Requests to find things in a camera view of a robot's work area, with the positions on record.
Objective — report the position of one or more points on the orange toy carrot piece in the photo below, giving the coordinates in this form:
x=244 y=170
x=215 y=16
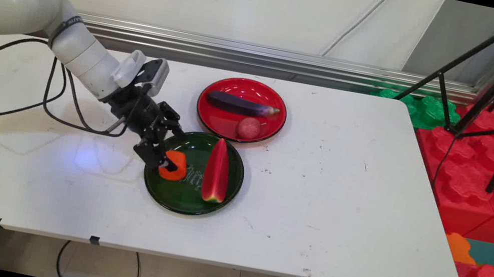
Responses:
x=176 y=169

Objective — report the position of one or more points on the red round plate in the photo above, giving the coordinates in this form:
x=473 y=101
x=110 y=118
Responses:
x=229 y=123

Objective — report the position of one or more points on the purple toy eggplant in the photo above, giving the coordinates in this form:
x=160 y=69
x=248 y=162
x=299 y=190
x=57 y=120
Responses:
x=237 y=104

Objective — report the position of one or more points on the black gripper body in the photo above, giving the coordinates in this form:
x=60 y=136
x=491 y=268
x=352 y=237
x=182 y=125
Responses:
x=135 y=108

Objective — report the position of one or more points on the green foam block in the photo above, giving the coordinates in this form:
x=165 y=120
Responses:
x=427 y=109

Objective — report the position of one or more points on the dark green round plate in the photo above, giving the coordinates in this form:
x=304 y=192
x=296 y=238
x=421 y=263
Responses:
x=185 y=188

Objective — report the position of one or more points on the orange foam piece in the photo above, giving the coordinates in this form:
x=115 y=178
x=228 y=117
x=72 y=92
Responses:
x=459 y=248

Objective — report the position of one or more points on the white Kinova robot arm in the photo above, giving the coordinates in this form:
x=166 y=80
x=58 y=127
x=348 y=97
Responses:
x=21 y=7

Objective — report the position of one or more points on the red toy watermelon slice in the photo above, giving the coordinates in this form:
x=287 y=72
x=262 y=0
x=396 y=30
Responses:
x=216 y=174

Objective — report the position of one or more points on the aluminium wall rail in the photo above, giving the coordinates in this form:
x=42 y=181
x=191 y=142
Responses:
x=291 y=60

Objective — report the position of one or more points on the round red toy fruit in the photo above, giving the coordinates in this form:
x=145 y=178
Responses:
x=248 y=128

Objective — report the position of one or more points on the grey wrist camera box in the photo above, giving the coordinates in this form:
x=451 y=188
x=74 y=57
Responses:
x=154 y=72

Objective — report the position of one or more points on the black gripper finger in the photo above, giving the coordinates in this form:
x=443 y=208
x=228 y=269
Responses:
x=152 y=150
x=172 y=117

